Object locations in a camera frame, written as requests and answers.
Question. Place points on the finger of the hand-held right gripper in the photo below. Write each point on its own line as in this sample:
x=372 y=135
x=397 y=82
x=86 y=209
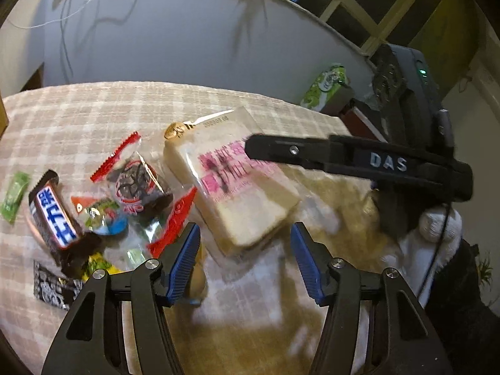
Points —
x=289 y=150

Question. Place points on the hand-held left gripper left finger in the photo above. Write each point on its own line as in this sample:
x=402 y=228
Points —
x=183 y=261

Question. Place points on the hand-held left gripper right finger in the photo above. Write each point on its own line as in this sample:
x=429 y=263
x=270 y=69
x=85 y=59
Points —
x=308 y=265

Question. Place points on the sliced bread packet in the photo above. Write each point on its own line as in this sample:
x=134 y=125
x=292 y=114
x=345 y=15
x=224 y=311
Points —
x=238 y=187

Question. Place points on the red-edged dark snack packet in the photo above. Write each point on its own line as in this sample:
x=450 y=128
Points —
x=136 y=183

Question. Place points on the brown chocolate bar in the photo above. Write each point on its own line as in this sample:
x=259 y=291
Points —
x=52 y=215

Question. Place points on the green candy packet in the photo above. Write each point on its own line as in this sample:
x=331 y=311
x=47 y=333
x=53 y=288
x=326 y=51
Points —
x=15 y=197

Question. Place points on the cardboard box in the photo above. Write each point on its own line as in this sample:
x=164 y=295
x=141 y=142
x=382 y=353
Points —
x=3 y=119

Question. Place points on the person's right hand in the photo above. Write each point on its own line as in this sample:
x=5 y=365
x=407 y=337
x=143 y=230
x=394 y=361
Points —
x=431 y=226

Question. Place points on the dark red box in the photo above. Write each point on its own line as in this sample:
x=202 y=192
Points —
x=367 y=119

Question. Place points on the green white snack bag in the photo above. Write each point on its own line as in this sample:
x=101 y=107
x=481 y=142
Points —
x=324 y=86

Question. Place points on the yellow green packet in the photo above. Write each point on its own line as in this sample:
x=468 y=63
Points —
x=99 y=265

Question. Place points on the small colourful jelly packet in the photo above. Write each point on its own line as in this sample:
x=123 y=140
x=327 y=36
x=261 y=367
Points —
x=103 y=215

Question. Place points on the black patterned packet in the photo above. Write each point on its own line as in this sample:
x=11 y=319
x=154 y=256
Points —
x=52 y=287

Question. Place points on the plaid tablecloth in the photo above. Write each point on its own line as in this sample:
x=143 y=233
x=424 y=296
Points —
x=97 y=117

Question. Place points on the white window frame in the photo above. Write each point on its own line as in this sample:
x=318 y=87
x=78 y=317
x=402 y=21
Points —
x=375 y=4

